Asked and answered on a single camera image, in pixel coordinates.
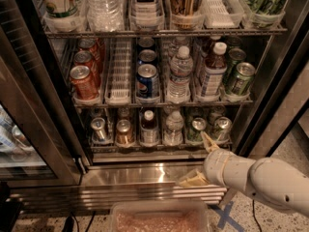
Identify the brown iced tea bottle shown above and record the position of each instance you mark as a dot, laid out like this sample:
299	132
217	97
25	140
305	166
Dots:
213	70

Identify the rear orange soda can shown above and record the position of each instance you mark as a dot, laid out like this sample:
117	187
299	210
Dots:
92	46

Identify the green soda can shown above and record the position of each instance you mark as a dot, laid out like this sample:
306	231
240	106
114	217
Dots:
233	57
240	79

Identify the empty white tray top shelf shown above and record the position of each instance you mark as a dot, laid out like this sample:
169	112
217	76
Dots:
222	14

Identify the brown tea bottle bottom shelf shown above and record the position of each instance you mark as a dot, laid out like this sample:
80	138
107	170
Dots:
149	129

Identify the green can bottom right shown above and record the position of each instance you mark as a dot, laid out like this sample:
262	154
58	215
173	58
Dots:
221	128

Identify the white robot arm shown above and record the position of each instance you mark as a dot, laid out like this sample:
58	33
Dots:
270	181

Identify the front green soda can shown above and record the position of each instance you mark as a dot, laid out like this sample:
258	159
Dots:
240	79

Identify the glass fridge door left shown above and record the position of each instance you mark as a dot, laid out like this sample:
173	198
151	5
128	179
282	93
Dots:
29	96

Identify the silver can bottom shelf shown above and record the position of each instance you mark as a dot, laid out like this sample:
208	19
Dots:
98	126

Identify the empty white tray middle shelf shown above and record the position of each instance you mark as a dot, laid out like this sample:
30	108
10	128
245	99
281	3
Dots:
118	86

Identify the blue tape cross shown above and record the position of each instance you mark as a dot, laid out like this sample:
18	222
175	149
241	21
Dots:
225	218

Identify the white green carton top left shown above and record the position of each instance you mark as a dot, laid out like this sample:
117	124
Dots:
59	0

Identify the rear green soda can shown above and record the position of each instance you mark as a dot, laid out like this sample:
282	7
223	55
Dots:
233	57

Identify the green can bottom left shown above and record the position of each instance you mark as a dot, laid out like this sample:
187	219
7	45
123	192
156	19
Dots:
194	129

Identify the large clear water bottle top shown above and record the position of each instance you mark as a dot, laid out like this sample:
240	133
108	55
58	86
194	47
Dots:
105	15

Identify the rear blue Pepsi can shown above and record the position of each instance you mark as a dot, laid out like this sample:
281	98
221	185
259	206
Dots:
147	56

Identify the green patterned can top right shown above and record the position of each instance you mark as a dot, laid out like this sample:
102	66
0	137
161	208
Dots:
262	14

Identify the clear water bottle bottom shelf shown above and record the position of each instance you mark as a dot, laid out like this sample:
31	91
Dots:
173	135

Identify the clear water bottle middle shelf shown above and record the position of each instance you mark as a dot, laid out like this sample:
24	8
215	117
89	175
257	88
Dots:
181	67

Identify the blue pepsi can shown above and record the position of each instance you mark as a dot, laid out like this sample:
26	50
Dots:
147	56
147	82

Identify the copper can bottom shelf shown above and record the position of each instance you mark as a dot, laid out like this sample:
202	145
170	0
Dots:
124	132

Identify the stainless fridge body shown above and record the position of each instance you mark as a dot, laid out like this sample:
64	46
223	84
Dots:
112	173

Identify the front orange soda can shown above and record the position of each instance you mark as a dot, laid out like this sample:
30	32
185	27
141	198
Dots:
83	82

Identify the front blue Pepsi can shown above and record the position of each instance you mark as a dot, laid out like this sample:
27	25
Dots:
147	82

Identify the orange soda can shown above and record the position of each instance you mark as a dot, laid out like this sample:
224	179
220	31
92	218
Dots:
86	58
92	46
83	82

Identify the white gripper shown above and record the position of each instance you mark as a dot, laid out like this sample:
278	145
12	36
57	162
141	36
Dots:
214	168

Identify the middle orange soda can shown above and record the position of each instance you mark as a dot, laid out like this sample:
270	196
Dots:
86	58

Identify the clear water bottle shelf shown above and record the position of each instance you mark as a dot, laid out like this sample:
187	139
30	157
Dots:
181	67
173	135

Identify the clear plastic bin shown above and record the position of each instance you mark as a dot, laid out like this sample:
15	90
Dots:
159	216

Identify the empty white tray shelf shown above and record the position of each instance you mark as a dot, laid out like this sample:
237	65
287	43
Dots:
118	86
222	14

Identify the white labelled bottle top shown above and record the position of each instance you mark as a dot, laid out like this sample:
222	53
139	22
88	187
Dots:
146	14

